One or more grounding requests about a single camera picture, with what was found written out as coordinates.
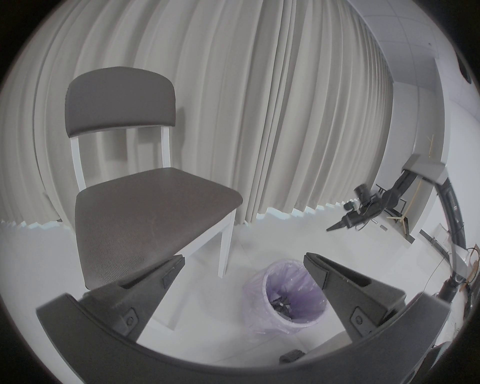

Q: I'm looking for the black plastic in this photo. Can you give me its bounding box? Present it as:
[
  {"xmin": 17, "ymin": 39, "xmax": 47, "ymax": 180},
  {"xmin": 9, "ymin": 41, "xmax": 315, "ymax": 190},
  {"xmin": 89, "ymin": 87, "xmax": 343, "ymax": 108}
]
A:
[{"xmin": 269, "ymin": 295, "xmax": 294, "ymax": 319}]

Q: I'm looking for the white trash bin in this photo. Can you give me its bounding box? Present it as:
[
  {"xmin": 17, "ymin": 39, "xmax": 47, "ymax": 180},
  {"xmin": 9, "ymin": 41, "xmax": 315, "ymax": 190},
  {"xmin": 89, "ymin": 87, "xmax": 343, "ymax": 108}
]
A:
[{"xmin": 262, "ymin": 262, "xmax": 328, "ymax": 330}]

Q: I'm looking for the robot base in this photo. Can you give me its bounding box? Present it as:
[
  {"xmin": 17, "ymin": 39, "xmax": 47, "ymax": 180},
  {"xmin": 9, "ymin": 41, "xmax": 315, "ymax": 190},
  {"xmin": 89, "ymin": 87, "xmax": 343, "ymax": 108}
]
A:
[{"xmin": 279, "ymin": 329, "xmax": 355, "ymax": 366}]

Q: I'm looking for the purple plastic bag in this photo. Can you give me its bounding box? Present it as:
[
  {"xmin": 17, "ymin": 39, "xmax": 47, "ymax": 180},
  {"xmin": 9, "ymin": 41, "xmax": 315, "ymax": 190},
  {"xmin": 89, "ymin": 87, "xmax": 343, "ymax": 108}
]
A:
[{"xmin": 242, "ymin": 259, "xmax": 330, "ymax": 337}]

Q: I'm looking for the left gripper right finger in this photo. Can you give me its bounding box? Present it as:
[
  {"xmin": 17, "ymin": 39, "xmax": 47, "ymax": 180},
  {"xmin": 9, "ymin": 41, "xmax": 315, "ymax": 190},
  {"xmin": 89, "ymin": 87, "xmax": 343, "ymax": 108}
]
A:
[{"xmin": 302, "ymin": 252, "xmax": 407, "ymax": 344}]

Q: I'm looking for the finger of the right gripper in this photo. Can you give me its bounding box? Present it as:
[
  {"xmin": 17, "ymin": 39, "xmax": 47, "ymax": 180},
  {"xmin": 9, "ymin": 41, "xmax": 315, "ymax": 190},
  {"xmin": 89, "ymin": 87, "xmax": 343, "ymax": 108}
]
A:
[{"xmin": 325, "ymin": 218, "xmax": 352, "ymax": 232}]

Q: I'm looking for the cream curtain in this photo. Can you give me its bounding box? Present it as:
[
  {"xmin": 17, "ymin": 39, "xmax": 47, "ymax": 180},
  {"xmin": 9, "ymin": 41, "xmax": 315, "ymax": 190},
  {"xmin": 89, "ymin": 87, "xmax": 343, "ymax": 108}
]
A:
[
  {"xmin": 0, "ymin": 0, "xmax": 297, "ymax": 229},
  {"xmin": 274, "ymin": 0, "xmax": 395, "ymax": 222}
]

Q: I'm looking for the white chair dark grey seat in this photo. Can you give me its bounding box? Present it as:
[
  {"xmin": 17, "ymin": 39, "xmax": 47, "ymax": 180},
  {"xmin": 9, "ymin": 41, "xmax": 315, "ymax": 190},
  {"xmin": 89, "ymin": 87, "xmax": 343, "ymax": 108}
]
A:
[{"xmin": 64, "ymin": 66, "xmax": 244, "ymax": 331}]

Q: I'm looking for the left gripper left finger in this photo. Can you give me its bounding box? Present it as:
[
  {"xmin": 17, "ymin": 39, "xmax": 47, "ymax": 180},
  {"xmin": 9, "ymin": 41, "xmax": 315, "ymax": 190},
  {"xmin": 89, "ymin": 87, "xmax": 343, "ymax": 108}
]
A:
[{"xmin": 80, "ymin": 254, "xmax": 187, "ymax": 343}]

